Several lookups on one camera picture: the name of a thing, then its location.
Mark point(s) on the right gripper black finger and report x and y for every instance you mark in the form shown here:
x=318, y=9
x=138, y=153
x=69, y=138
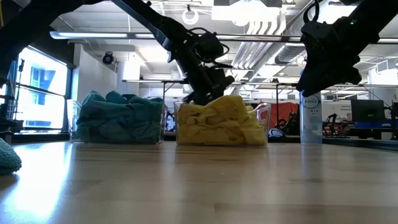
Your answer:
x=309, y=79
x=332, y=85

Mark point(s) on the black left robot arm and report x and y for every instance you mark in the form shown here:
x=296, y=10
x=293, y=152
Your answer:
x=31, y=28

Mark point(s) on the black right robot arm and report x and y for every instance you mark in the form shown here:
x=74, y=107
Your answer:
x=373, y=18

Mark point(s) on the black robot equipment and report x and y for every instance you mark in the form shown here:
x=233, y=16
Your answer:
x=292, y=123
x=332, y=124

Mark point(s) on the orange panel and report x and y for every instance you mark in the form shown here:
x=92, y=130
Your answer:
x=284, y=112

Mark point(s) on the black computer monitor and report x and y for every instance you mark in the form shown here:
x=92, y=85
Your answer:
x=368, y=110

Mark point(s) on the light blue air freshener bottle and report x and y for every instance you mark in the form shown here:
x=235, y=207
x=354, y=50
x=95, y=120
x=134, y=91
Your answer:
x=311, y=124

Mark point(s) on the blue desk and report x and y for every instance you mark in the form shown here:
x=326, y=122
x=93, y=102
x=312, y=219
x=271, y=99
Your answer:
x=373, y=124

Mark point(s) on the white parallel conduits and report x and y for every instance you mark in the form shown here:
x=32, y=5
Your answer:
x=258, y=46

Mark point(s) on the clear plastic basket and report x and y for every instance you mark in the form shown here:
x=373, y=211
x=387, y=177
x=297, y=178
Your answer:
x=72, y=118
x=264, y=118

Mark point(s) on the round black spotlight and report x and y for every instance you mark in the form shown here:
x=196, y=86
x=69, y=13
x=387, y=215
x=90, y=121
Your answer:
x=108, y=58

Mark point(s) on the long linear light bar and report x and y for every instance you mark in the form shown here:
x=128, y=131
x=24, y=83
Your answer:
x=93, y=35

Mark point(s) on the bright window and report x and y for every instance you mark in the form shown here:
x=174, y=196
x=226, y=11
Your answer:
x=46, y=102

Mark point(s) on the dark rack silhouette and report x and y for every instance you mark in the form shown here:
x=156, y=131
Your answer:
x=9, y=124

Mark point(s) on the silver ventilation duct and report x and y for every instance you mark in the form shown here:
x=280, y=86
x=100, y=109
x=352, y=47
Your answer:
x=289, y=53

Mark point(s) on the black metal table frame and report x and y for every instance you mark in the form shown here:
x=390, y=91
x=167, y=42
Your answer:
x=146, y=81

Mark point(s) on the black aluminium extrusion frame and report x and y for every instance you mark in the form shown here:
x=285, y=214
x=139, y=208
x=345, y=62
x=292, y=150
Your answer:
x=367, y=143

